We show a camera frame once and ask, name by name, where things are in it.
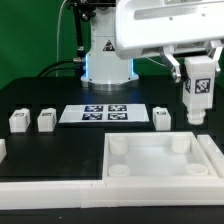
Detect black cables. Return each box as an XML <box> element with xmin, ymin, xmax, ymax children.
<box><xmin>36</xmin><ymin>58</ymin><xmax>84</xmax><ymax>78</ymax></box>

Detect black camera pole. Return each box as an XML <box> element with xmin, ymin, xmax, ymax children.
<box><xmin>66</xmin><ymin>0</ymin><xmax>116</xmax><ymax>64</ymax></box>

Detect white square table top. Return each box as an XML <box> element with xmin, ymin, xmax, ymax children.
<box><xmin>102</xmin><ymin>132</ymin><xmax>219</xmax><ymax>179</ymax></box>

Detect white cable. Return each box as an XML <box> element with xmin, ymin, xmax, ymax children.
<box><xmin>55</xmin><ymin>0</ymin><xmax>69</xmax><ymax>78</ymax></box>

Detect white u-shaped obstacle fence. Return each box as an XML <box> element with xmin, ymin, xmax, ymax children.
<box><xmin>0</xmin><ymin>135</ymin><xmax>224</xmax><ymax>210</ymax></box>

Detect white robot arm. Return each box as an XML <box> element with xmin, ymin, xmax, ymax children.
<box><xmin>78</xmin><ymin>0</ymin><xmax>224</xmax><ymax>91</ymax></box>

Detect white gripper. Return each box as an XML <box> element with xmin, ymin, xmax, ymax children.
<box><xmin>115</xmin><ymin>0</ymin><xmax>224</xmax><ymax>83</ymax></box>

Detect white marker sheet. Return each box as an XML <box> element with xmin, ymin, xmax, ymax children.
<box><xmin>59</xmin><ymin>104</ymin><xmax>149</xmax><ymax>123</ymax></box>

